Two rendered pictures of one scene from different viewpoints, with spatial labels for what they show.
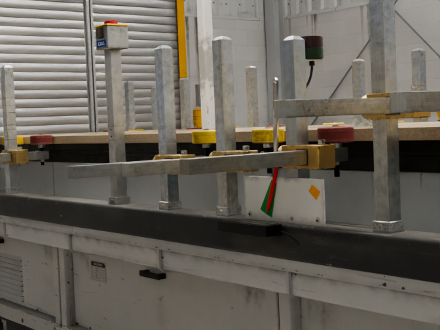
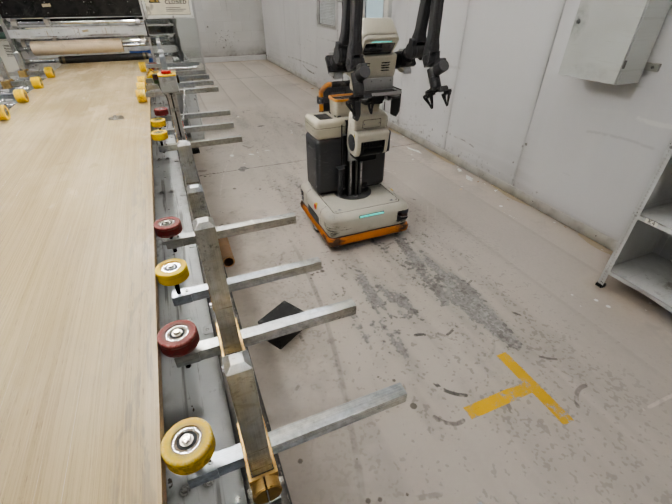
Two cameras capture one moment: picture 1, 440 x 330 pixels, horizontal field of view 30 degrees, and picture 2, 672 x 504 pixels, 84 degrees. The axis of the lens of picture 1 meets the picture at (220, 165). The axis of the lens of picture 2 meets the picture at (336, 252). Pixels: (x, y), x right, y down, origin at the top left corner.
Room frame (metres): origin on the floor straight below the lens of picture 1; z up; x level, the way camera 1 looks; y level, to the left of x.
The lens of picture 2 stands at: (3.85, 1.43, 1.50)
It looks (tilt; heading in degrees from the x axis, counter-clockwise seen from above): 35 degrees down; 195
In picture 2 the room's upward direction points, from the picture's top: straight up
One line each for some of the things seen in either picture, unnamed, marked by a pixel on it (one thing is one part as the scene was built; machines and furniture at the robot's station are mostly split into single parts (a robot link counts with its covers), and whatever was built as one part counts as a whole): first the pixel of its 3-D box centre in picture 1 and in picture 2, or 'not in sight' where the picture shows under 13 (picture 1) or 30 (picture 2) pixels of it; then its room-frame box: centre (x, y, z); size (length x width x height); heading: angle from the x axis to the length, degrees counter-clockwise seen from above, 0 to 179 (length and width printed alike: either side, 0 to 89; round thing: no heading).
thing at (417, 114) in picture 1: (393, 105); not in sight; (1.58, -0.34, 0.95); 0.14 x 0.06 x 0.05; 38
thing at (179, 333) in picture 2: not in sight; (182, 349); (3.40, 0.96, 0.85); 0.08 x 0.08 x 0.11
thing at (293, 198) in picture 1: (281, 200); not in sight; (1.81, -0.13, 0.75); 0.26 x 0.01 x 0.10; 38
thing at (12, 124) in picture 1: (10, 131); (200, 217); (2.98, 0.75, 0.92); 0.04 x 0.04 x 0.48; 38
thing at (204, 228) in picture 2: not in sight; (226, 320); (3.37, 1.06, 0.94); 0.04 x 0.04 x 0.48; 38
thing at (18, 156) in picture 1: (14, 156); not in sight; (2.96, 0.74, 0.83); 0.14 x 0.06 x 0.05; 38
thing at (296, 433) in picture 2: not in sight; (305, 430); (3.48, 1.27, 0.80); 0.43 x 0.03 x 0.04; 128
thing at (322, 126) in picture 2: not in sight; (347, 146); (1.28, 0.81, 0.59); 0.55 x 0.34 x 0.83; 128
